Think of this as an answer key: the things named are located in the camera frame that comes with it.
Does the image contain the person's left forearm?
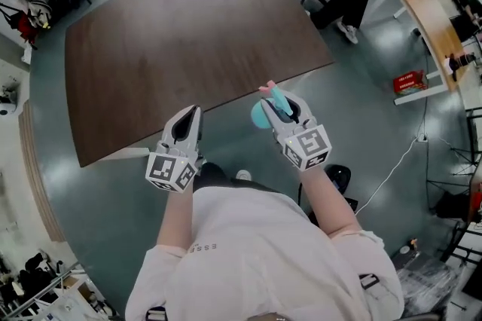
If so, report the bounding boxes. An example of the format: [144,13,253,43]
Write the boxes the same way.
[155,186,196,251]

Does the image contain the dark wooden table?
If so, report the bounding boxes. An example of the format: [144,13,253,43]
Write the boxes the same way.
[65,0,336,169]

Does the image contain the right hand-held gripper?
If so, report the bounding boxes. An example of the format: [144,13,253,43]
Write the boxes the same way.
[259,89,333,173]

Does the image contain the person's white shirt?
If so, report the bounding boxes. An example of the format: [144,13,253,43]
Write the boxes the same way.
[125,185,407,321]

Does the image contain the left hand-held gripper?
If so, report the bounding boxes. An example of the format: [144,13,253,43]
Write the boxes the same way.
[145,104,205,195]

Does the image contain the person's right forearm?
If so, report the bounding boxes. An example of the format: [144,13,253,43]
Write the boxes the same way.
[299,164,363,240]

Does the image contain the white power cable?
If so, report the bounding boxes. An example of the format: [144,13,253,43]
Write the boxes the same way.
[355,136,429,216]

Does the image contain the turquoise and pink spray bottle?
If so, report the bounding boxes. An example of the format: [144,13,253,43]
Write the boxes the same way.
[250,81,295,131]

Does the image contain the red bag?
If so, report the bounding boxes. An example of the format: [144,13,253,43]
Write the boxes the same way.
[9,10,38,45]

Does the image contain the black round device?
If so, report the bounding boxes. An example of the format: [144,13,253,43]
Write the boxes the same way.
[324,164,353,197]

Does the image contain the light wooden desk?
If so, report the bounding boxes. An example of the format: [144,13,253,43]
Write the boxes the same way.
[390,0,468,93]

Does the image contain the person's black trousers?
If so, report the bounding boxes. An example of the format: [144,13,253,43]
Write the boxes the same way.
[194,160,283,196]

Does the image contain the red box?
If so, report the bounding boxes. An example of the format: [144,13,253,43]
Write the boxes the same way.
[392,69,429,93]

